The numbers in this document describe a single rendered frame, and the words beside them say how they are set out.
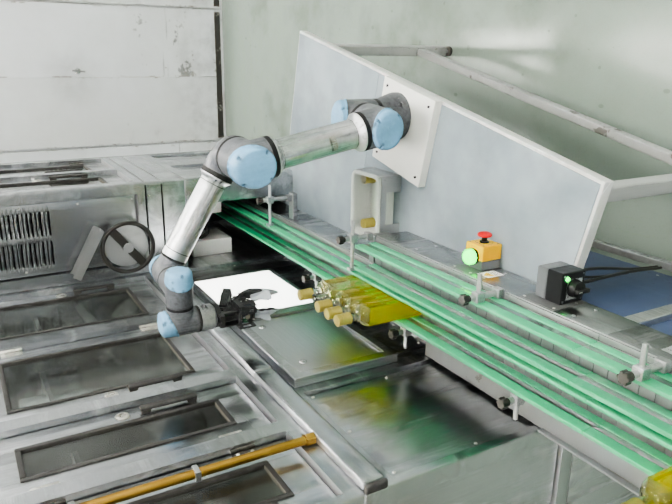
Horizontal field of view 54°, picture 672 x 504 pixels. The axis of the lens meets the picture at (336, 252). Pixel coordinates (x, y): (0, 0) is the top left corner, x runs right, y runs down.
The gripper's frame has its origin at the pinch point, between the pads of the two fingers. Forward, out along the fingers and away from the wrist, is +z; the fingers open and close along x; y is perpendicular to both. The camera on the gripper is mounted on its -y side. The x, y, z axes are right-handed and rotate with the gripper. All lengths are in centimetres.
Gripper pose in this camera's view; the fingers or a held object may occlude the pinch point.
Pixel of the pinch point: (272, 300)
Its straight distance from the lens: 203.9
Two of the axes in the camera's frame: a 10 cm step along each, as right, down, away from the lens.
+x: 0.6, -9.3, -3.6
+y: 5.1, 3.4, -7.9
